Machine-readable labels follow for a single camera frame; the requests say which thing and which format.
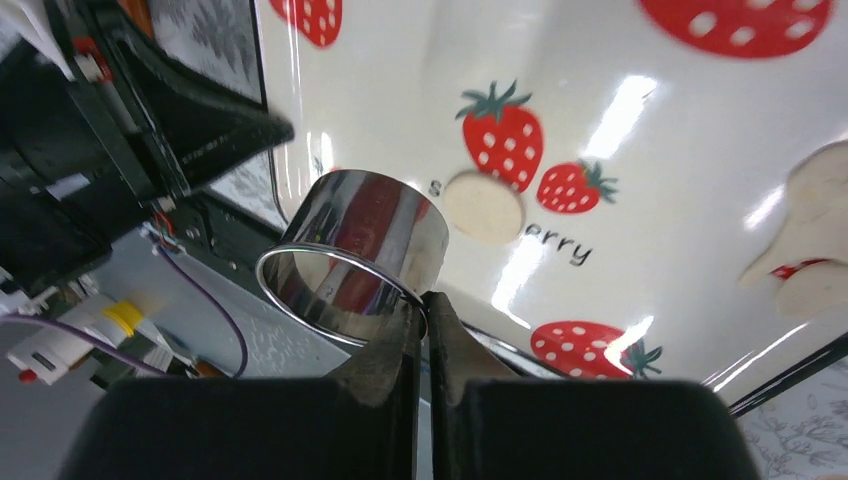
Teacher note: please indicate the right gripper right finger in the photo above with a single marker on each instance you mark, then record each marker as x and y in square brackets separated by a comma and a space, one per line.
[490, 423]

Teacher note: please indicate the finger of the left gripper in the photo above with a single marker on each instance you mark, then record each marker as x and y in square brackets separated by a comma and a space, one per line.
[194, 129]

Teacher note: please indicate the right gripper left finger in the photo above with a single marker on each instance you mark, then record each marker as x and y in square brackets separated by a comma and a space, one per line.
[359, 421]

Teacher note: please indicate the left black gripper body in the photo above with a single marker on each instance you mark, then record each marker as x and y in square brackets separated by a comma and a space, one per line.
[63, 201]

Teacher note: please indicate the strawberry pattern white tray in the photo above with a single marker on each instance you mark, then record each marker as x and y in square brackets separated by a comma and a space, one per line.
[359, 242]

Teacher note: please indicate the small dough piece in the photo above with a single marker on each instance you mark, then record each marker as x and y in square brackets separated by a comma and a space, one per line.
[815, 231]

